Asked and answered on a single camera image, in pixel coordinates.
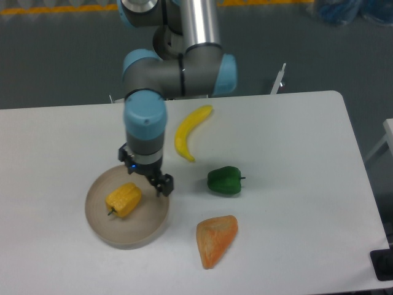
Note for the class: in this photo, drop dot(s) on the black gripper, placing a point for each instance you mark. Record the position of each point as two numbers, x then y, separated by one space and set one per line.
163 184

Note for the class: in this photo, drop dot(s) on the yellow toy bell pepper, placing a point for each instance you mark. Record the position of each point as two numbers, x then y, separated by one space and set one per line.
123 200

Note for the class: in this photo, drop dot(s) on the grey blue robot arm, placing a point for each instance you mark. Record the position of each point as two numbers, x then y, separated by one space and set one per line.
199 67

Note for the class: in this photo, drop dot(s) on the beige round plate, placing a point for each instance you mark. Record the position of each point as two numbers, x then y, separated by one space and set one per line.
141 226

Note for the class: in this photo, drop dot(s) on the green toy bell pepper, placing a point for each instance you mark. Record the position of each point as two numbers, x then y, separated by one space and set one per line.
225 180

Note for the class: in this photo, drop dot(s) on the yellow toy banana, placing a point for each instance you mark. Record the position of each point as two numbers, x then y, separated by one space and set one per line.
190 122

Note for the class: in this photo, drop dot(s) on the orange toy bread wedge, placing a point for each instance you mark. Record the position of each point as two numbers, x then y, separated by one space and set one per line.
214 236

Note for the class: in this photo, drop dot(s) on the blue plastic bags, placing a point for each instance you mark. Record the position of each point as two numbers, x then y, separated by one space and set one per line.
344 12

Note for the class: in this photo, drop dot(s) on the black device at table edge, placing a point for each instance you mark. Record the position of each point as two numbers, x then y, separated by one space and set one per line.
382 264

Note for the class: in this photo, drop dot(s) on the white metal bracket strut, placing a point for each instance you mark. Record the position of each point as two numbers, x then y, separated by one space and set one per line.
278 82

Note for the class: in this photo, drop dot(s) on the white frame at right edge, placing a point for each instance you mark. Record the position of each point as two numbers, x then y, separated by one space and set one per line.
383 145

